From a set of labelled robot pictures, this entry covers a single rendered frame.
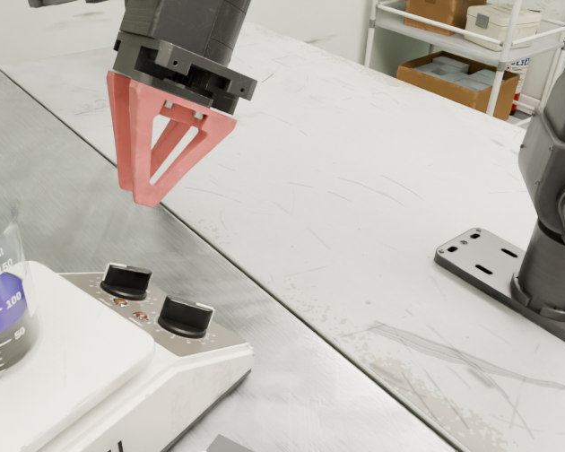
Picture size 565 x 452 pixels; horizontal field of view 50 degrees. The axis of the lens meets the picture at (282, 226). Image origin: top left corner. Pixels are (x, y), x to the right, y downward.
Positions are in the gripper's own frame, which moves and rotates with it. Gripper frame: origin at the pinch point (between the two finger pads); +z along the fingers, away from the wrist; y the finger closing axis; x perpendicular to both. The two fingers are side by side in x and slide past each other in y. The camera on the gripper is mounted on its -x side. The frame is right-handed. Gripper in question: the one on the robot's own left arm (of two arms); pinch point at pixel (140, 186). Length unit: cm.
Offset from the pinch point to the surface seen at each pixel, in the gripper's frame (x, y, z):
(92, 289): -1.2, 1.2, 7.3
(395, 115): 40.2, -25.5, -13.9
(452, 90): 161, -141, -44
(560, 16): 234, -167, -104
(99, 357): -3.1, 10.7, 7.3
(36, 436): -6.0, 14.0, 9.7
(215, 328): 6.4, 5.2, 7.2
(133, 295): 1.2, 2.1, 6.9
